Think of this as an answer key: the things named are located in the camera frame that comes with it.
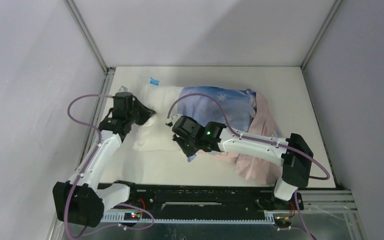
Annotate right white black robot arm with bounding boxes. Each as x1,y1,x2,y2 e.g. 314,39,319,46
165,114,313,209

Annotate left aluminium frame post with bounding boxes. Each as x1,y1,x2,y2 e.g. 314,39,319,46
62,0,117,74

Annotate aluminium frame post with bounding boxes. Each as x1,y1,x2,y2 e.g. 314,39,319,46
62,0,117,74
300,0,345,72

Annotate pink and blue pillowcase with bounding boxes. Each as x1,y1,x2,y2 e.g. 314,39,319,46
176,86,283,185

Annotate right aluminium frame post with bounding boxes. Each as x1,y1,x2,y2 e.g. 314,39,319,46
300,0,345,72

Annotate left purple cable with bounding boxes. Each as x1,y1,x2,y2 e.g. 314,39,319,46
62,94,155,240

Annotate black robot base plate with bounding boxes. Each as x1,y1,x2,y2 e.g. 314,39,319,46
111,182,304,220

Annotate white pillow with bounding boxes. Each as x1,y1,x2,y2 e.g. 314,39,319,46
133,83,183,152

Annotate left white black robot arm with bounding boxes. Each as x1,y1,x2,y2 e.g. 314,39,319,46
52,92,155,228

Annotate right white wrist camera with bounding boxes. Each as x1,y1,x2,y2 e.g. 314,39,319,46
165,114,183,128

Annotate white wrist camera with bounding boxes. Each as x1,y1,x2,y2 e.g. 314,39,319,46
117,85,129,93
165,114,183,128

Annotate grey slotted cable duct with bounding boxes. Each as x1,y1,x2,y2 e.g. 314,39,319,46
100,211,276,225

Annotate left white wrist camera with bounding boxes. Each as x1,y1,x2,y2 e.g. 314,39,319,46
117,85,129,93

